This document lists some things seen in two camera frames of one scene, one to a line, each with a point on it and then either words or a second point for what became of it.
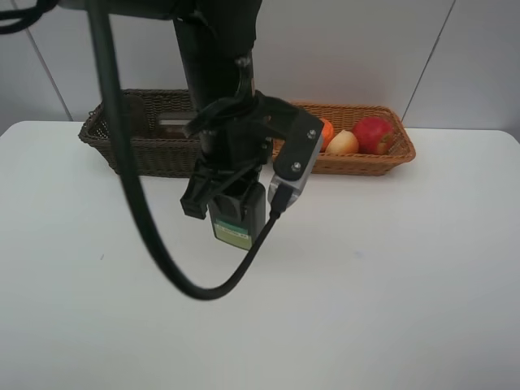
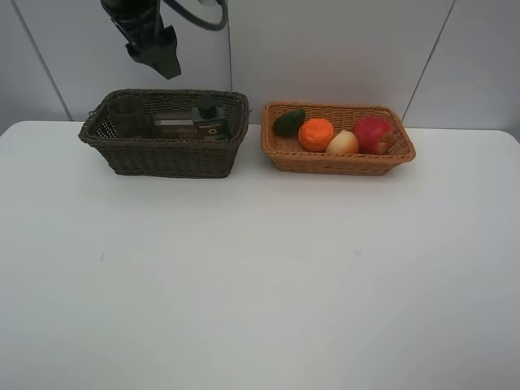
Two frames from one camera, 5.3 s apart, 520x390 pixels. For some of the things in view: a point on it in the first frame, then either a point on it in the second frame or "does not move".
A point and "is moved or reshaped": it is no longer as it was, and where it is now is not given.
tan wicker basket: [345, 116] does not move
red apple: [374, 135] does not move
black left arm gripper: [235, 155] -> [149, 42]
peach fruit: [343, 142] does not move
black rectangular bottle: [244, 232] is moved or reshaped
